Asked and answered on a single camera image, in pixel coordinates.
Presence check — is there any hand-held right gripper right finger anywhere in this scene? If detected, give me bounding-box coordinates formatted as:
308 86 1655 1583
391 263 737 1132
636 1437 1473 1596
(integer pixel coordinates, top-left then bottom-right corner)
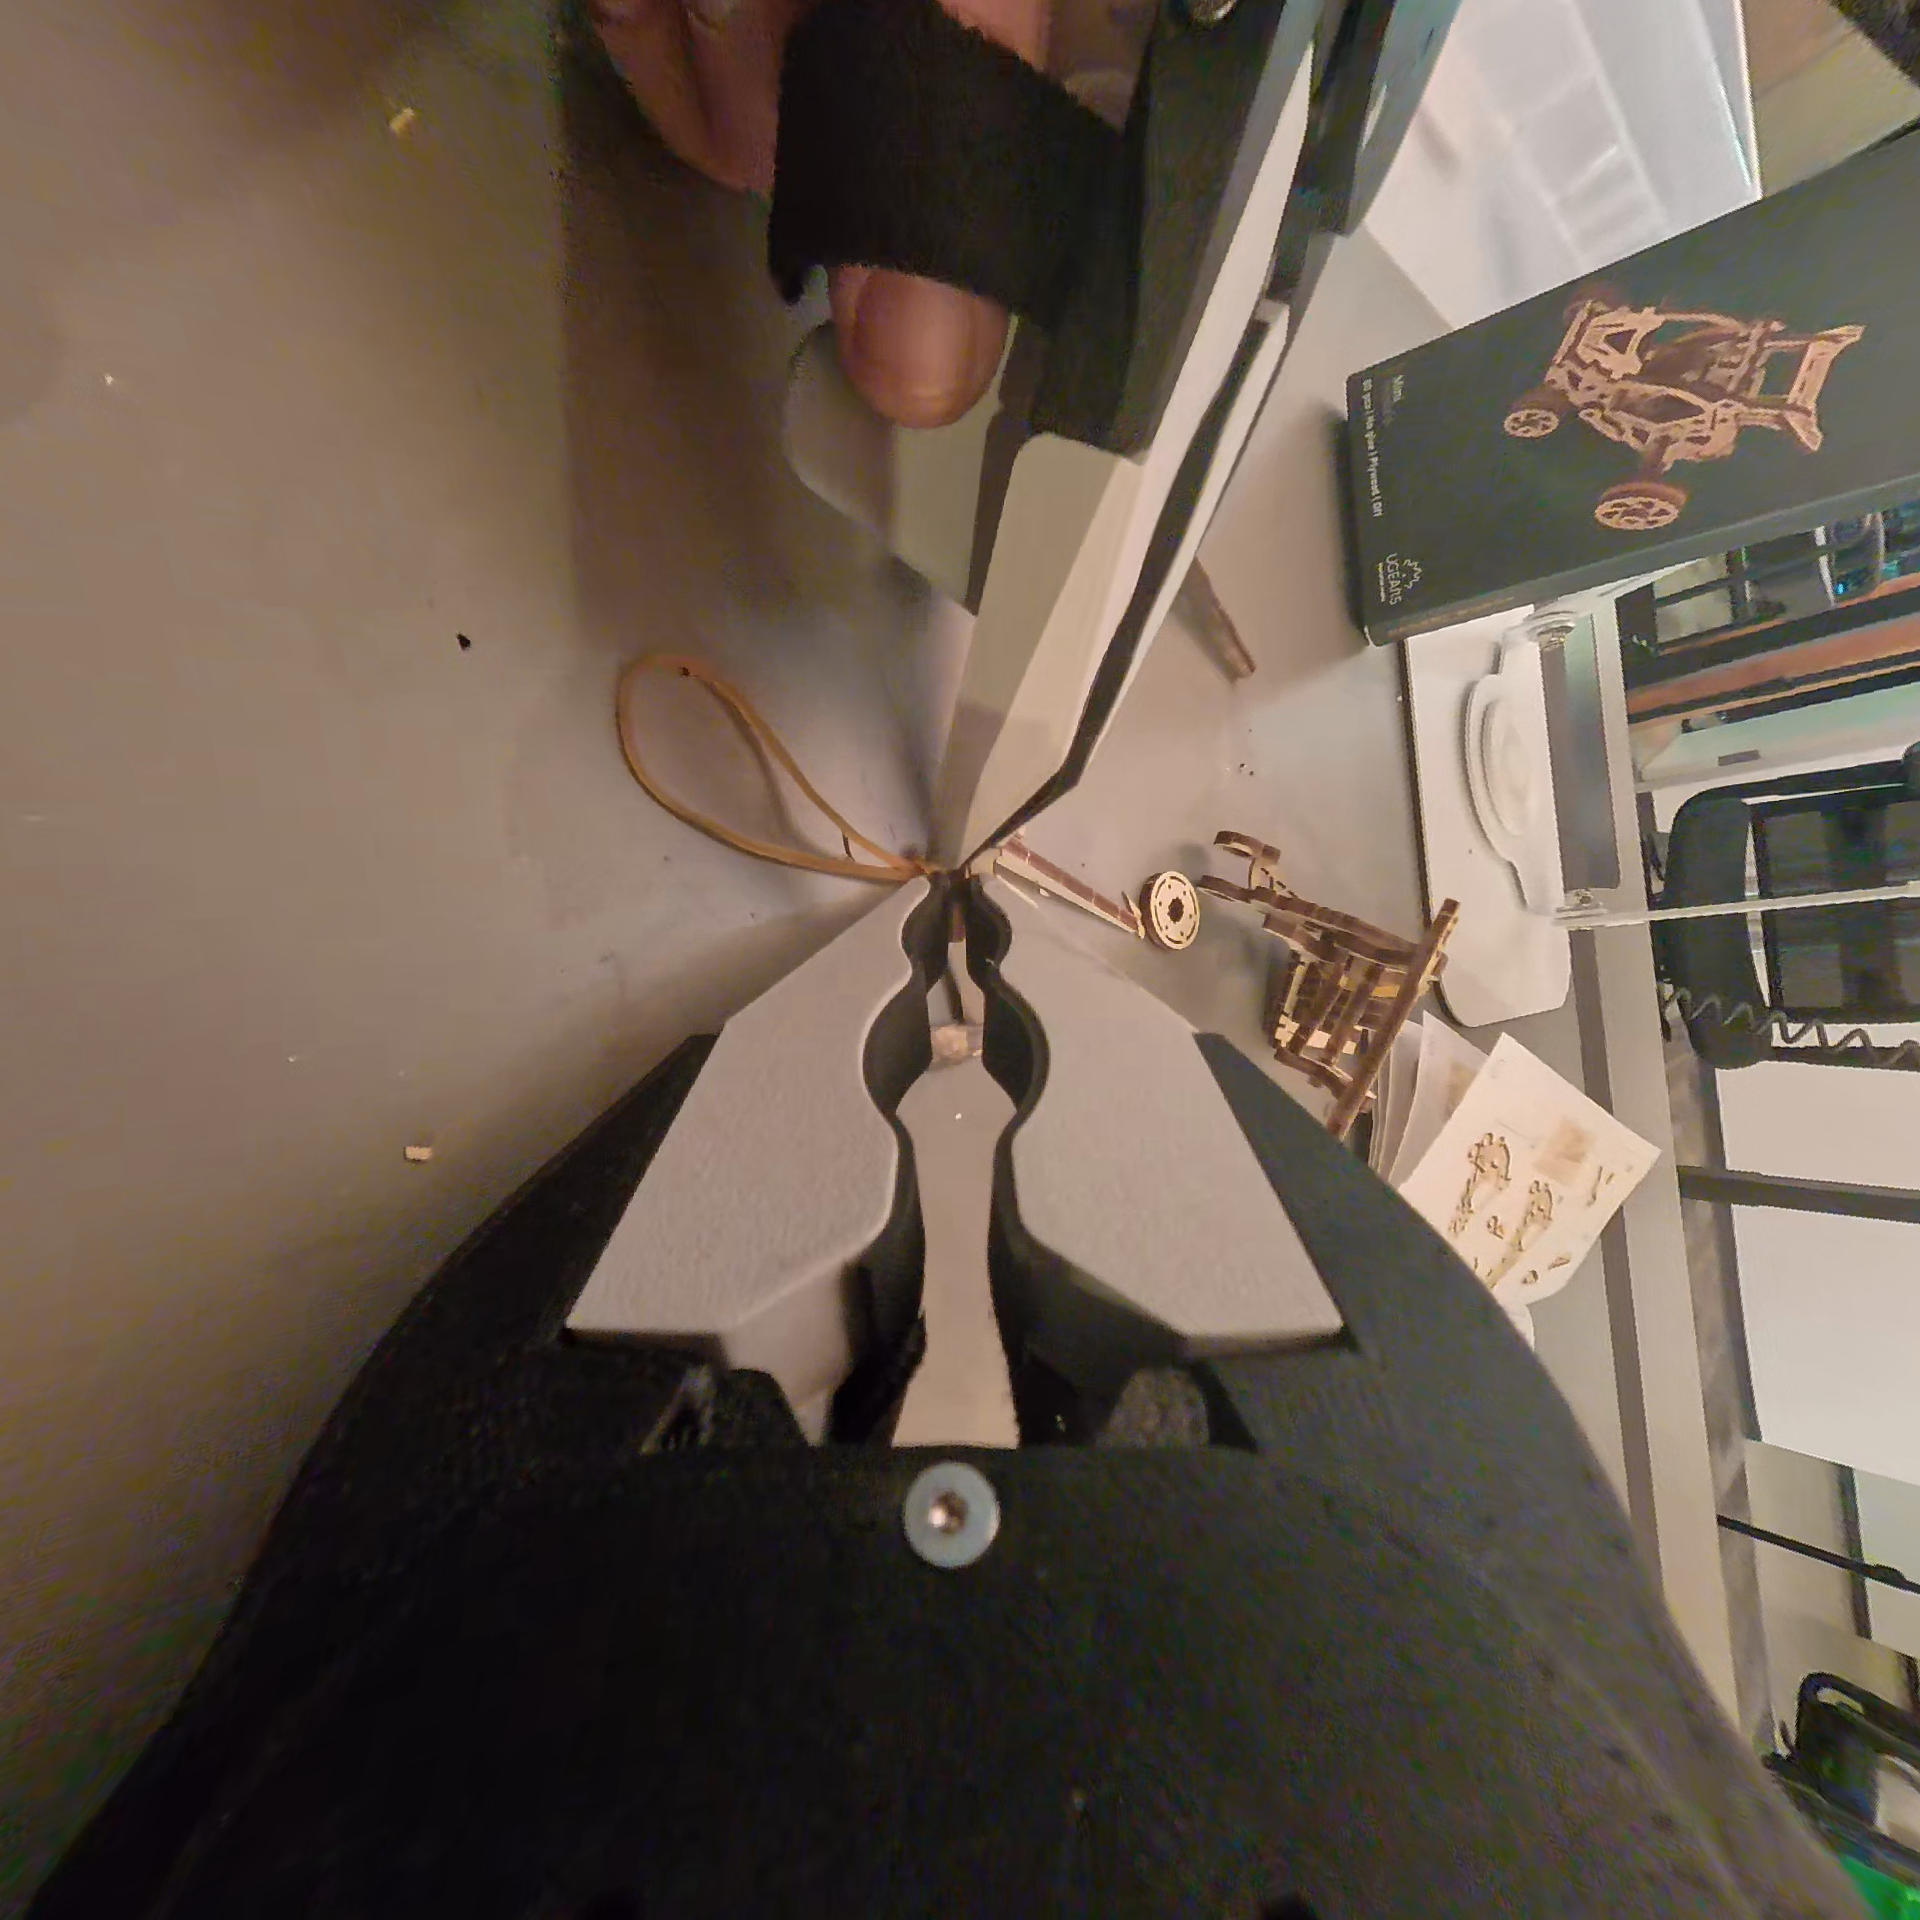
967 872 1347 1445

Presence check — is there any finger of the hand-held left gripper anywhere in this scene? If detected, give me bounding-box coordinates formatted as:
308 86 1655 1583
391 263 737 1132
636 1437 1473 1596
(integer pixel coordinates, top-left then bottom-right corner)
936 53 1320 872
988 304 1296 865

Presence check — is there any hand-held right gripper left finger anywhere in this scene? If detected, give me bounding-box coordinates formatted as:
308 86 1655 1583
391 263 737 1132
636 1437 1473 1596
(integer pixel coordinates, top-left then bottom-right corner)
565 872 944 1448

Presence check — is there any small wooden pin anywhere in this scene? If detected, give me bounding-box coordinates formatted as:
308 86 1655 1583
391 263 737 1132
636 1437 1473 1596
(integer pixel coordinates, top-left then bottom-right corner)
927 885 988 1070

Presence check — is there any tan rubber band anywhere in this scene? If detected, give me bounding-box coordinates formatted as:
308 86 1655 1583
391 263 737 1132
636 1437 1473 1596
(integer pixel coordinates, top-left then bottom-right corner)
614 652 923 880

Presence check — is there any wooden buggy model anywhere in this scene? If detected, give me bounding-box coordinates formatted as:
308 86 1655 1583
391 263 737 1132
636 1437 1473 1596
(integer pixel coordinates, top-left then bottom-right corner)
1211 829 1460 1143

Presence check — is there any dark model kit box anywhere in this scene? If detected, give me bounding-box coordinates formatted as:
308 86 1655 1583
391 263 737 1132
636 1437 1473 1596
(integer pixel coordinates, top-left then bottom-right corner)
1342 157 1920 647

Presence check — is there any person's left hand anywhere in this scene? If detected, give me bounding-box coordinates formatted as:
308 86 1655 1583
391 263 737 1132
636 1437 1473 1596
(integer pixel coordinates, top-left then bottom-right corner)
589 0 1127 431

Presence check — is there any dark wooden gear axle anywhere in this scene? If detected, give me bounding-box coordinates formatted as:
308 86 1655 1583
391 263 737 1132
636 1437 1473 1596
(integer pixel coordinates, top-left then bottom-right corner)
1177 562 1260 682

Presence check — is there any dark wooden shaft strip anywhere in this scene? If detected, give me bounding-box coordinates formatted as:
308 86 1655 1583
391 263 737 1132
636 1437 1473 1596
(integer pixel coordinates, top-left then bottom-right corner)
989 837 1149 940

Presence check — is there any open instruction booklet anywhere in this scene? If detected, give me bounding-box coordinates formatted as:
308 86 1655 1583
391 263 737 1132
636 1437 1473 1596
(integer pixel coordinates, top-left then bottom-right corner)
1365 1012 1664 1306

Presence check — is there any white mat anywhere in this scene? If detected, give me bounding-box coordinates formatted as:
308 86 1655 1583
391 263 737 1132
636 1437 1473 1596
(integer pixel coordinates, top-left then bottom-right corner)
1395 598 1637 1029

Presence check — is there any black office chair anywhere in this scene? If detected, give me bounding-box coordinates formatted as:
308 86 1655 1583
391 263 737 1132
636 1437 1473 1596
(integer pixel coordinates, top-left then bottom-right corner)
1651 750 1920 1070

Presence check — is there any green plastic bin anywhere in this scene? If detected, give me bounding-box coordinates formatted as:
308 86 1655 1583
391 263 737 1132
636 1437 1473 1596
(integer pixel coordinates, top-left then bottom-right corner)
1763 1785 1920 1920

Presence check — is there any coiled black cable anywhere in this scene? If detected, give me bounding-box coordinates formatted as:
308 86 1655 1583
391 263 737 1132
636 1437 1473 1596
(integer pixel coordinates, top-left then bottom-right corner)
1664 976 1920 1058

